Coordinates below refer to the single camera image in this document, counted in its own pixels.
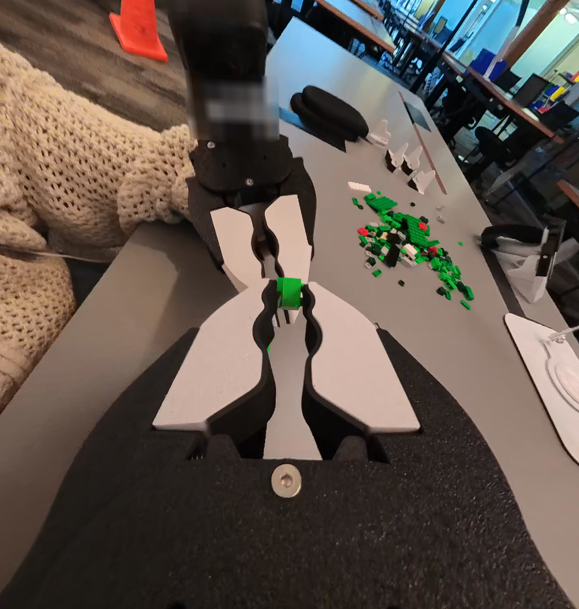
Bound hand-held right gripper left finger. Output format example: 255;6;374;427
151;280;278;460

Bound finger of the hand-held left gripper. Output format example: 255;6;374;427
263;194;315;286
208;207;273;295

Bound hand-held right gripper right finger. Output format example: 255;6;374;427
299;282;422;461

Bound green lego plate assembly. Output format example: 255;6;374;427
275;277;304;311

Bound person's left forearm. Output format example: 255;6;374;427
0;26;200;239

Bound pile of lego pieces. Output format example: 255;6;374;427
351;189;476;312

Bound black oval pads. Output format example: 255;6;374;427
289;85;371;143

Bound orange traffic cone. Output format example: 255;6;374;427
109;0;169;62

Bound wooden top desk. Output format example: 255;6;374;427
442;48;568;143
313;0;397;55

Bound white book stand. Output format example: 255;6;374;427
503;311;579;472

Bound white and black device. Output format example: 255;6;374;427
477;223;579;304

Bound black office chair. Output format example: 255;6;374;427
474;126;515;167

